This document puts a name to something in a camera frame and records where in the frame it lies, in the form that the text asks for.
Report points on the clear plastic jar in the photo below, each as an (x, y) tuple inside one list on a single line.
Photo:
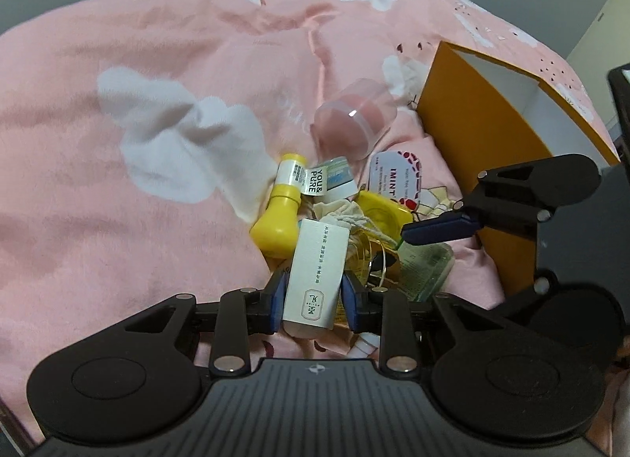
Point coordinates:
[(354, 117)]

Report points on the orange cardboard box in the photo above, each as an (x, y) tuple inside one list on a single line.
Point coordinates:
[(457, 107)]

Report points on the yellow round case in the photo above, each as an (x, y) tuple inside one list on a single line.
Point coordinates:
[(376, 203)]

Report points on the white paper tag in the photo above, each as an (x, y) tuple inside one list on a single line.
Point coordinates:
[(315, 181)]

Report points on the small jar with teal label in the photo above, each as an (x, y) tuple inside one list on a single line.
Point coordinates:
[(339, 179)]

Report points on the dark object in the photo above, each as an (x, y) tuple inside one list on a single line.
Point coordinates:
[(621, 102)]

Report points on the yellow bottle with white cap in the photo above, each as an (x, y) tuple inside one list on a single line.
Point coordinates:
[(278, 229)]

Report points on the pink printed blanket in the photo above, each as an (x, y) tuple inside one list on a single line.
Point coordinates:
[(147, 68)]

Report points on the white rectangular carton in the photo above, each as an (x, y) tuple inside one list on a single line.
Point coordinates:
[(315, 275)]

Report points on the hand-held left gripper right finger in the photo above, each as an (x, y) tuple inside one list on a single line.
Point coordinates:
[(352, 303)]

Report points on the white red-patterned mint tin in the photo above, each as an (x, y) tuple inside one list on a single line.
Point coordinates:
[(389, 176)]

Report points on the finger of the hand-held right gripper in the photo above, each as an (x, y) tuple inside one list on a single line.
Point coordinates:
[(438, 231), (539, 292)]

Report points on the small white tube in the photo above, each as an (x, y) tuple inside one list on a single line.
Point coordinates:
[(362, 345)]

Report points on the green translucent packet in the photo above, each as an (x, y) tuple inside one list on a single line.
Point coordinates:
[(424, 271)]

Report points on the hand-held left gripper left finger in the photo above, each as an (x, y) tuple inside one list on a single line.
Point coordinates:
[(278, 298)]

